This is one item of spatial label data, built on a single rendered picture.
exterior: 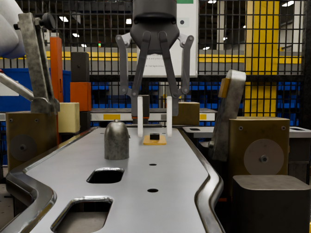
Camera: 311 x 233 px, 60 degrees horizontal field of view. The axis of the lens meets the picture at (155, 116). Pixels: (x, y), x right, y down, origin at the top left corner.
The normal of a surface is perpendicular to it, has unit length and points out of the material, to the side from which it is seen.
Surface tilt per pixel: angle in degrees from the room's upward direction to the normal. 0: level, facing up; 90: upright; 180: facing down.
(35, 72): 90
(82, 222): 0
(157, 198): 0
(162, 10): 90
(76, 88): 90
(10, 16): 102
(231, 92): 90
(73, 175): 0
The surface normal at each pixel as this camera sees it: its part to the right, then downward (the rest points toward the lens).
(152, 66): 0.01, 0.08
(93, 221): 0.00, -1.00
